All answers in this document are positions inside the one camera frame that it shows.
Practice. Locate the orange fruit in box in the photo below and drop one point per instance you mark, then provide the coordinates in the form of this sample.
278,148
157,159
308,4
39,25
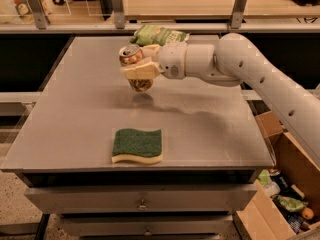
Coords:
307,213

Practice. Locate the orange patterned drink can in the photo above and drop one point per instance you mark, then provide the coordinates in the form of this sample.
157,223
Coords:
131,54

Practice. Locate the green packet in box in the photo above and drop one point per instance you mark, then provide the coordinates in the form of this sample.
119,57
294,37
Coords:
291,204

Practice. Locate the green and yellow sponge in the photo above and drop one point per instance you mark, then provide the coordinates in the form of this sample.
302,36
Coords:
137,146

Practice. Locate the cardboard box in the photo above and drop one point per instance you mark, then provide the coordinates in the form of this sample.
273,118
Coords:
264,218

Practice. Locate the right metal bracket post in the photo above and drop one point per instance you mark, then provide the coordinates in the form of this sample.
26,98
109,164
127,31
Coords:
237,13

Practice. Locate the dark bottle in box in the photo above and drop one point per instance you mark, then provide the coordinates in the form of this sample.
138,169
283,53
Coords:
285,188

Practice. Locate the grey drawer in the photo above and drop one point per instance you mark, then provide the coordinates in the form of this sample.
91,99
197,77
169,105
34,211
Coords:
139,198
146,225

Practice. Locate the left metal bracket post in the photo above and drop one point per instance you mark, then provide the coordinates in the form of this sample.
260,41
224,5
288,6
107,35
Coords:
39,15

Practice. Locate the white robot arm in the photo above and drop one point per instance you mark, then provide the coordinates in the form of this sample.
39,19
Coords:
229,61

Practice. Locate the middle metal bracket post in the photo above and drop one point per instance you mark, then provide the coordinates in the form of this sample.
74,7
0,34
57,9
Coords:
118,11

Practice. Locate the upper grey drawer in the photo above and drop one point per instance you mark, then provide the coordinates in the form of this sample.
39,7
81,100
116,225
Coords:
139,198

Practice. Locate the green chip bag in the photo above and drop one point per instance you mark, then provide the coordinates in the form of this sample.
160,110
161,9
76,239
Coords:
153,34

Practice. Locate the metal bracket post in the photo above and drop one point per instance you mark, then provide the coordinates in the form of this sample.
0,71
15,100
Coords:
39,15
237,13
118,11

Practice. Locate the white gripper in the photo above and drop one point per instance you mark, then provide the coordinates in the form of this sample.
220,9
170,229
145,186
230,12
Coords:
171,60

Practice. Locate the lower grey drawer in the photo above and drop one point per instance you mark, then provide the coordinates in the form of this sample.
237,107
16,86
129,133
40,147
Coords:
146,225

